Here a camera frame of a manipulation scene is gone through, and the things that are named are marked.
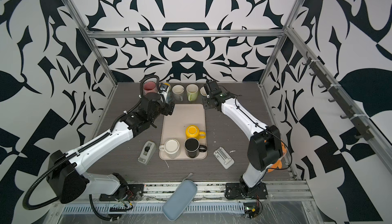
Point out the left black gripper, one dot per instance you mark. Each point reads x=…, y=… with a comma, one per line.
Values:
x=168, y=109

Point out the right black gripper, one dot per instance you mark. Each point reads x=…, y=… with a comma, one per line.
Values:
x=205, y=102

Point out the dark green mug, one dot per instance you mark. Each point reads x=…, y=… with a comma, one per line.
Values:
x=203, y=91

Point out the pink ceramic mug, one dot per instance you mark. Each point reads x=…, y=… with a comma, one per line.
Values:
x=150, y=87

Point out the light blue butterfly mug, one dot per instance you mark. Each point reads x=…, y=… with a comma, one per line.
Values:
x=167, y=96

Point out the light green mug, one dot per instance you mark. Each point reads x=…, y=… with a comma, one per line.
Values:
x=192, y=92

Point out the grey ceramic mug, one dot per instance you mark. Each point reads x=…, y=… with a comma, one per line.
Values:
x=178, y=93

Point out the yellow mug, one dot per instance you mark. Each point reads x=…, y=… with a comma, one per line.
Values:
x=193, y=131

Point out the black mug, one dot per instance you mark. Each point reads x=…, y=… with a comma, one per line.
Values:
x=193, y=147

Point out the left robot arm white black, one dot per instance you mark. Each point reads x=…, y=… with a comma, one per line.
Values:
x=70, y=178

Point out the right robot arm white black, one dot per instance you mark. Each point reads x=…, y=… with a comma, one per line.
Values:
x=265, y=149

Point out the white cream mug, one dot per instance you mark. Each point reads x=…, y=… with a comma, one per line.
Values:
x=170, y=149

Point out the beige serving tray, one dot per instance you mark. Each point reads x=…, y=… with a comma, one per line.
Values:
x=174, y=126

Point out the orange shark plush toy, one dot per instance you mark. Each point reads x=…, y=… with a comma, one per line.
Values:
x=278, y=164

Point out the blue-grey pencil case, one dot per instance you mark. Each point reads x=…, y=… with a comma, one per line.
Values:
x=180, y=199

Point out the green circuit board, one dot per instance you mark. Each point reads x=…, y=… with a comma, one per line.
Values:
x=252, y=210

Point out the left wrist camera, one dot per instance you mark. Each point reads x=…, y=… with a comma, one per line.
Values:
x=165, y=88

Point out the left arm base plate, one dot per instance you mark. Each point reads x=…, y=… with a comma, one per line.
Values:
x=131, y=191

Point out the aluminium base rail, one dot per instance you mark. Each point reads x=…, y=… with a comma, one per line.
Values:
x=159, y=192

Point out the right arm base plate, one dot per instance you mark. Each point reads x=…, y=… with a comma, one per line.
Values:
x=242, y=191

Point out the white cable duct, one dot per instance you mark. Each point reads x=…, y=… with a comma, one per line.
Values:
x=156, y=208

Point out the wall hook rack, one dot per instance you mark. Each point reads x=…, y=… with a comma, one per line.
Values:
x=340, y=96

